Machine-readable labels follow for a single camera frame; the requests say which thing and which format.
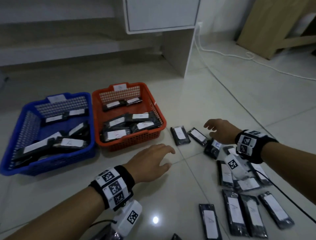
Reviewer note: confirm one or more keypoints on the person's right hand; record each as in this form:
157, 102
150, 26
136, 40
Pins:
224, 132

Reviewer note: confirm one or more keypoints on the person's left hand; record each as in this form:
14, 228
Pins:
148, 163

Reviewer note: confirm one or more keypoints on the pile of black labelled packets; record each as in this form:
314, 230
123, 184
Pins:
180, 134

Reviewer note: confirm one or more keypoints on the orange plastic basket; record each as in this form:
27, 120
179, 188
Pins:
148, 103

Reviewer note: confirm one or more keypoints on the blue plastic basket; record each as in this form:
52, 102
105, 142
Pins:
29, 133

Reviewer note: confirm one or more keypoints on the person's right forearm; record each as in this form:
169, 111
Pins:
291, 168

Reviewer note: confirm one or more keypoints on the person's left forearm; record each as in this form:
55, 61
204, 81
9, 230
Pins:
61, 217

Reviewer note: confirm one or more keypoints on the white desk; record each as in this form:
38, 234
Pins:
177, 49

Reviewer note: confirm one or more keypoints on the white cabinet door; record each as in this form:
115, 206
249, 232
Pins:
160, 14

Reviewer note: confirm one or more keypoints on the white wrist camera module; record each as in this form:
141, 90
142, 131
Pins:
128, 217
234, 165

